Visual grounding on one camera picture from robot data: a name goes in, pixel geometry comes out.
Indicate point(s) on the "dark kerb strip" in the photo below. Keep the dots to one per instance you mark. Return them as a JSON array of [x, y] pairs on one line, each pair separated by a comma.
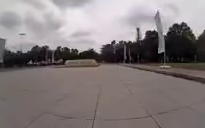
[[176, 74]]

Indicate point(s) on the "small white banner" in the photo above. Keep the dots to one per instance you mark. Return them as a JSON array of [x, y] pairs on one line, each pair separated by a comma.
[[52, 56], [125, 52]]

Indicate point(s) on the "wide white banner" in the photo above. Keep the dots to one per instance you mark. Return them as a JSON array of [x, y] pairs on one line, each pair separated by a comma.
[[0, 50]]

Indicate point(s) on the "floodlight pole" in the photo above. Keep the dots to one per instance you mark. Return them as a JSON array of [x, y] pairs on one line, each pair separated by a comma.
[[22, 34]]

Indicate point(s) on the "pale side path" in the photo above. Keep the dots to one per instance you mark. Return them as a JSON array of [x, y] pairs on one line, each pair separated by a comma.
[[193, 73]]

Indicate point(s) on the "grass strip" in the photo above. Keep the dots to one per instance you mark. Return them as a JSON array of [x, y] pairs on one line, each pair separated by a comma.
[[190, 66]]

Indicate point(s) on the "row of trees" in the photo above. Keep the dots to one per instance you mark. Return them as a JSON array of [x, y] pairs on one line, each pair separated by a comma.
[[180, 41], [66, 53]]

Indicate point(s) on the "grey paved slab plaza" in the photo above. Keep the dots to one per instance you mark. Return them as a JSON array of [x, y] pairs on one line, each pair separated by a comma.
[[100, 93]]

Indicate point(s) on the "dark tower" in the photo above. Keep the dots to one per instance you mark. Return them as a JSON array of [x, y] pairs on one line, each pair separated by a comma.
[[138, 33]]

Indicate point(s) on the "tall white feather flag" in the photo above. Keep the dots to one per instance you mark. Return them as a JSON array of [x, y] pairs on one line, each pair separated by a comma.
[[160, 33]]

